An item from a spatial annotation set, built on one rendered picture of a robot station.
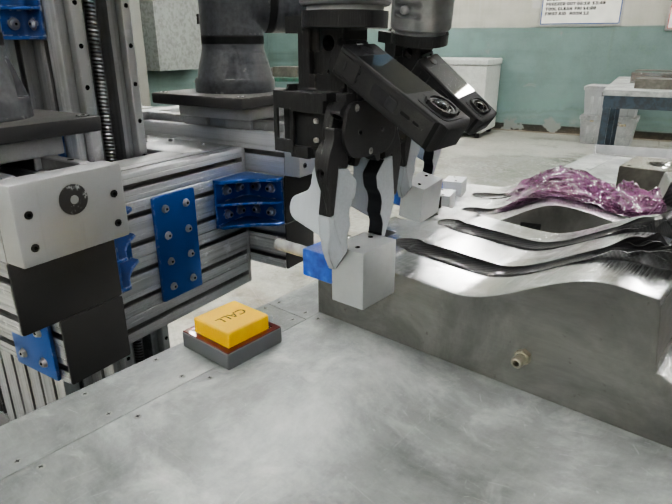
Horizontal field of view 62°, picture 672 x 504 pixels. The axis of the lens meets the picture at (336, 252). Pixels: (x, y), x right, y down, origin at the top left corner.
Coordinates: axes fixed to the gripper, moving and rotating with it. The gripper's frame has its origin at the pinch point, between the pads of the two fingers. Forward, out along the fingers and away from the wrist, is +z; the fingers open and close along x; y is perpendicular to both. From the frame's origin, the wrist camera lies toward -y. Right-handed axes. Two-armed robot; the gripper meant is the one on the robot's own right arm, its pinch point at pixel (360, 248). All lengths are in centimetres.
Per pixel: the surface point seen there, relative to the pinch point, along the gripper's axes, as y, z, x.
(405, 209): 12.1, 4.4, -26.4
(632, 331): -21.4, 5.2, -10.1
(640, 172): -3, 9, -96
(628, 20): 162, -43, -725
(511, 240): -2.1, 6.9, -30.3
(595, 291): -18.0, 2.5, -10.1
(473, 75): 296, 20, -611
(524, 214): 1.7, 7.2, -44.1
